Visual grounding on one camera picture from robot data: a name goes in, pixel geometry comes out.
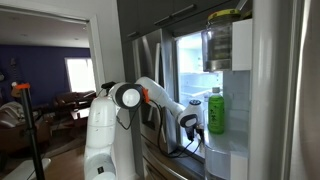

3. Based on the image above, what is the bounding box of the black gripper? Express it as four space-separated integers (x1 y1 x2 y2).
185 125 204 141

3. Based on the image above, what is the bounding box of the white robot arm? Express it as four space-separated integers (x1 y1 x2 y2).
84 77 203 180

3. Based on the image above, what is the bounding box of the green tea bottle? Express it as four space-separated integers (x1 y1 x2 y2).
208 87 224 134

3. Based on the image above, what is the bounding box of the white refrigerator door shelf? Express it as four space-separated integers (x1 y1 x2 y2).
204 110 249 180

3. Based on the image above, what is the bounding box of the stainless steel refrigerator door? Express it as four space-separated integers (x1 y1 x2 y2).
133 29 177 154

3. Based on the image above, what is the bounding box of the clear jar yellow lid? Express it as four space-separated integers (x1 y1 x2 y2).
201 9 241 72

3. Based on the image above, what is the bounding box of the brown leather sofa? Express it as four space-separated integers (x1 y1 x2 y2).
53 91 96 115

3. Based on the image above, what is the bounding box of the black tripod stand orange clamp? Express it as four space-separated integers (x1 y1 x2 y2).
16 83 45 180

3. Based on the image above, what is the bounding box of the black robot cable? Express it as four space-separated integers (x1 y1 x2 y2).
114 99 203 159

